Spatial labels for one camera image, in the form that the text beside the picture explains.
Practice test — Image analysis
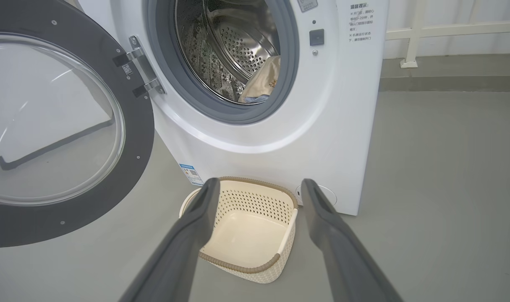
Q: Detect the white railing fence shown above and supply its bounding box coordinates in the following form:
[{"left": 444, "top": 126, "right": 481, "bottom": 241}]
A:
[{"left": 385, "top": 0, "right": 510, "bottom": 69}]

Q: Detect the metal door hinge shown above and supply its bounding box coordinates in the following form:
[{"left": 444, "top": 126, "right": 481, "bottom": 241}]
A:
[{"left": 112, "top": 35, "right": 167, "bottom": 98}]

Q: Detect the blue energy label sticker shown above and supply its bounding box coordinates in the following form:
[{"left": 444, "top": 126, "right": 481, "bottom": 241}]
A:
[{"left": 179, "top": 164, "right": 205, "bottom": 186}]

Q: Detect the round white filter cover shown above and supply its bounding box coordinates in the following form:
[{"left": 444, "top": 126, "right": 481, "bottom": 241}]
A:
[{"left": 296, "top": 184, "right": 337, "bottom": 207}]

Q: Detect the dark round washing machine door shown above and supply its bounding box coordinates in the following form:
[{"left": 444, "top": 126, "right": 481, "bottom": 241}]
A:
[{"left": 0, "top": 0, "right": 155, "bottom": 248}]

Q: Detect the printed warning text label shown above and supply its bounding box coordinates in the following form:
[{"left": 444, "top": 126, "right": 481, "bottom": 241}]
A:
[{"left": 348, "top": 2, "right": 375, "bottom": 42}]

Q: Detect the cream fabric garment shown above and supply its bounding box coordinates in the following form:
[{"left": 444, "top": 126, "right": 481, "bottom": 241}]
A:
[{"left": 238, "top": 56, "right": 281, "bottom": 104}]

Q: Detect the white washing machine body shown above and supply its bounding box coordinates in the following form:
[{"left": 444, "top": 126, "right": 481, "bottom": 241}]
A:
[{"left": 76, "top": 0, "right": 390, "bottom": 216}]

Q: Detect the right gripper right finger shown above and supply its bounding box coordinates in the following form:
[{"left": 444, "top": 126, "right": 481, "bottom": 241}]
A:
[{"left": 301, "top": 178, "right": 404, "bottom": 302}]

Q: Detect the grey rubber door gasket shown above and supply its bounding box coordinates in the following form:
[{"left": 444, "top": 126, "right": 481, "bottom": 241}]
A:
[{"left": 144, "top": 0, "right": 301, "bottom": 125}]

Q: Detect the steel washing machine drum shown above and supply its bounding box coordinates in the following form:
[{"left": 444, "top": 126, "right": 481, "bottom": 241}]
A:
[{"left": 174, "top": 0, "right": 281, "bottom": 104}]

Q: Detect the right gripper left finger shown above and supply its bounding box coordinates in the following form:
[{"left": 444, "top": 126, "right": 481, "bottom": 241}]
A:
[{"left": 118, "top": 177, "right": 221, "bottom": 302}]

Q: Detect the cream perforated laundry basket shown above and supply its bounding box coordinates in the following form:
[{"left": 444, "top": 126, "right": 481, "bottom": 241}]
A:
[{"left": 179, "top": 176, "right": 299, "bottom": 284}]

